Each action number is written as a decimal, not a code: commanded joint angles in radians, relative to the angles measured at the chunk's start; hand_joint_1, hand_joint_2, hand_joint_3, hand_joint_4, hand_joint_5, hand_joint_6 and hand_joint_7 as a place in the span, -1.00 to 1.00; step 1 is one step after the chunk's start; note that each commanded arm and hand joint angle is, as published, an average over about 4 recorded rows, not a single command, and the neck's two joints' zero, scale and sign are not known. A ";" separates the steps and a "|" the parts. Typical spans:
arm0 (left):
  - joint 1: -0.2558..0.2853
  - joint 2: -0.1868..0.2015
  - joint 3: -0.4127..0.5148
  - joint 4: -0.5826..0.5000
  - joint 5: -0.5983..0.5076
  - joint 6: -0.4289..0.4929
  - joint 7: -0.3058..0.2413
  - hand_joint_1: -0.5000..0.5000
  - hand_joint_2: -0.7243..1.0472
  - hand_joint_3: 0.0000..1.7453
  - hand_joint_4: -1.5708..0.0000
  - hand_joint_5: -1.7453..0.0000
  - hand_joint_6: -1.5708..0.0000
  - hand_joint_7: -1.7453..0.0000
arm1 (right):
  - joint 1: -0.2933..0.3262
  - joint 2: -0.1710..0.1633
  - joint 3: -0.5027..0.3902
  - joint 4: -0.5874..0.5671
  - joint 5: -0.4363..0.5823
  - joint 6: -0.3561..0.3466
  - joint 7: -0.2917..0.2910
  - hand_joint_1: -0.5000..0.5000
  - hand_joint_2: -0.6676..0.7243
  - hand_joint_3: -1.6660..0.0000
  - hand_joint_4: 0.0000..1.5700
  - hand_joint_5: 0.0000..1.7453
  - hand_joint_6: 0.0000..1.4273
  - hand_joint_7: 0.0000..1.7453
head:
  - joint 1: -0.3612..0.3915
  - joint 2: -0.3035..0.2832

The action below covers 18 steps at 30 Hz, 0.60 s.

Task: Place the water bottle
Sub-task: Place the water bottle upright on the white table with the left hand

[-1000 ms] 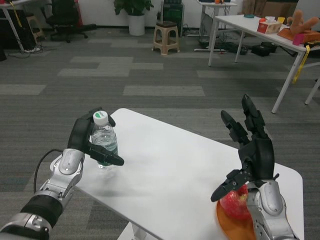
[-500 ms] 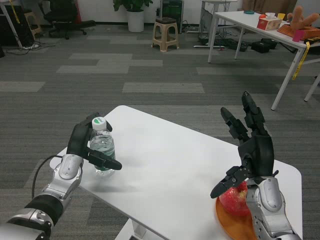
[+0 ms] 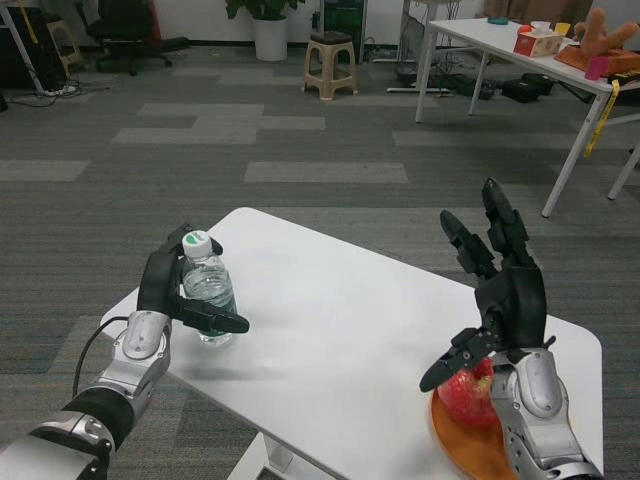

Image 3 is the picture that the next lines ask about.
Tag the white power strip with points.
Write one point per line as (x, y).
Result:
(57, 91)

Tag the orange plush toy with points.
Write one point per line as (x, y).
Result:
(595, 35)

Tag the white standing desk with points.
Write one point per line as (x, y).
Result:
(405, 90)

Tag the yellow cup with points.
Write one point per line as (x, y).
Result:
(563, 29)

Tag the teal disc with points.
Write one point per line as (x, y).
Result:
(497, 21)

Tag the long white table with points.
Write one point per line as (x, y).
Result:
(480, 37)

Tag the green and black equipment case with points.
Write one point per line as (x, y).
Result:
(345, 20)

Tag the white table pedestal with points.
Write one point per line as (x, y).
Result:
(275, 460)

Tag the orange and white tissue box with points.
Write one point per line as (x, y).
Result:
(535, 46)

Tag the small beige stool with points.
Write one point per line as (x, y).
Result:
(65, 30)

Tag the clear water bottle green label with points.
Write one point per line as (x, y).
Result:
(207, 280)

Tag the black hard case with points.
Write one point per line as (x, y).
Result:
(540, 82)
(520, 92)

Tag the black power adapter bundle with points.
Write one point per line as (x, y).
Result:
(470, 87)

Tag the green plant in white pot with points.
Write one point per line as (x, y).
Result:
(270, 40)

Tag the beige plastic stool brown seat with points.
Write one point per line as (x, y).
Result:
(330, 40)

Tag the red apple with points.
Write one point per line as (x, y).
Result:
(465, 400)

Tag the brown paper bag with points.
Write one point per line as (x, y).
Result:
(500, 7)
(527, 7)

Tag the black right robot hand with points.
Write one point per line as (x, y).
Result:
(520, 305)

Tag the pink cup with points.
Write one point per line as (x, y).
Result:
(597, 68)

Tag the black mesh office chair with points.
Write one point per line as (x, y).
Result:
(125, 30)

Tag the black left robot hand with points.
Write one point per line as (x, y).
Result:
(160, 285)

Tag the orange tray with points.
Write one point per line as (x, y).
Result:
(575, 57)

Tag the brown cardboard box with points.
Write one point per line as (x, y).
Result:
(565, 7)

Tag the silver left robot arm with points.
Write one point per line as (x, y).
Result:
(115, 380)

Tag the black waste bin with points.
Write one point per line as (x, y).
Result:
(3, 102)

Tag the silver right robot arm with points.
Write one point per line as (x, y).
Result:
(540, 390)

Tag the orange round plate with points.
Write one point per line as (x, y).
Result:
(460, 445)

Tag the yellow measuring tape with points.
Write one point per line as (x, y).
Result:
(29, 25)
(600, 120)

